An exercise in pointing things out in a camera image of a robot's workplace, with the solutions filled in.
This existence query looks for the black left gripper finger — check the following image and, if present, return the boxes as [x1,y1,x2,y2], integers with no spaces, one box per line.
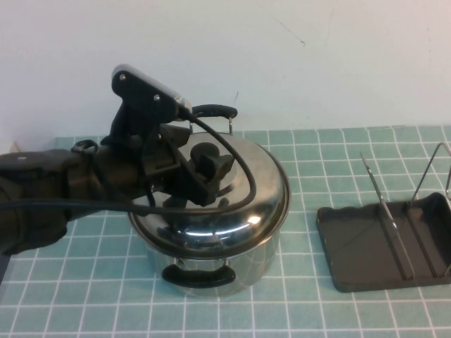
[171,145,220,208]
[192,154,234,184]

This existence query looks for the stainless steel pot black handles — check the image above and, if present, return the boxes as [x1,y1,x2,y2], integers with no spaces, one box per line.
[126,104,293,299]

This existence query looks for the thick black camera cable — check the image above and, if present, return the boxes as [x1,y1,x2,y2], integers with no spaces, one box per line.
[0,101,258,216]

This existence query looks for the dark grey tray lid rack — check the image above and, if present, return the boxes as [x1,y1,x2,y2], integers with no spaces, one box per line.
[316,142,451,294]

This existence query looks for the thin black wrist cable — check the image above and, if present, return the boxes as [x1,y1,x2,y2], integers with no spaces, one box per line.
[72,139,123,205]

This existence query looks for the steel pot lid black knob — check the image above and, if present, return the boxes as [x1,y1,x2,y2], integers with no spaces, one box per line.
[126,132,292,255]

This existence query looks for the teal tile pattern table cloth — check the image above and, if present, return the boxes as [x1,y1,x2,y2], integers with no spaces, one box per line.
[0,126,451,338]

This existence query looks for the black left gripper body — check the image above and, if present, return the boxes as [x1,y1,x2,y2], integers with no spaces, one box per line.
[142,123,193,189]

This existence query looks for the silver wrist camera black mount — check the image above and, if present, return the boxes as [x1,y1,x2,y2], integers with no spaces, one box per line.
[110,63,193,149]

